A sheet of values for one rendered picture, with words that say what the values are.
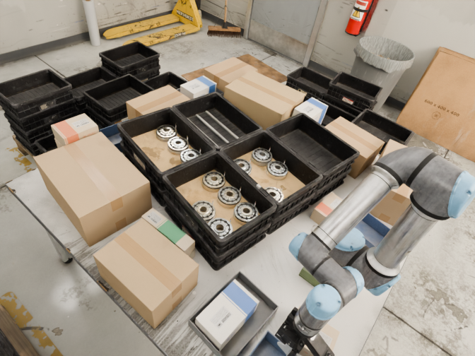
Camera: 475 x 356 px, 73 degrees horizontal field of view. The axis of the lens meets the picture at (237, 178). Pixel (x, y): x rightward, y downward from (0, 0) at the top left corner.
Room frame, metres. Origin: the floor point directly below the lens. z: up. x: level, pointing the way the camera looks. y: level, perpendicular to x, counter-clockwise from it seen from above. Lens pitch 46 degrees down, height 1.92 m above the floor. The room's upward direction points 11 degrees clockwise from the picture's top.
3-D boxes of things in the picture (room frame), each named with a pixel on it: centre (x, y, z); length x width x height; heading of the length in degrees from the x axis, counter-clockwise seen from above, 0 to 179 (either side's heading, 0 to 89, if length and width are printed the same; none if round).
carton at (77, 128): (1.10, 0.78, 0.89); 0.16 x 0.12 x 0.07; 144
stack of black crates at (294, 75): (2.85, -0.52, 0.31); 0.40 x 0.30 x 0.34; 59
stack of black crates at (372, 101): (2.64, -0.86, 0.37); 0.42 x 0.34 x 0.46; 58
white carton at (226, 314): (0.46, -0.05, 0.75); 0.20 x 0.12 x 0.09; 146
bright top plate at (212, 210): (0.81, 0.11, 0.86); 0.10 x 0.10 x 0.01
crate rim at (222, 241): (0.87, 0.06, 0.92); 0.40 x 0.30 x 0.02; 48
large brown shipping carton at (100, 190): (0.88, 0.60, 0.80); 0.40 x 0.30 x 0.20; 52
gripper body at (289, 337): (0.36, -0.25, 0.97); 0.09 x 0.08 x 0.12; 57
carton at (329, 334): (0.44, -0.36, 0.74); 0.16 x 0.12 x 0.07; 65
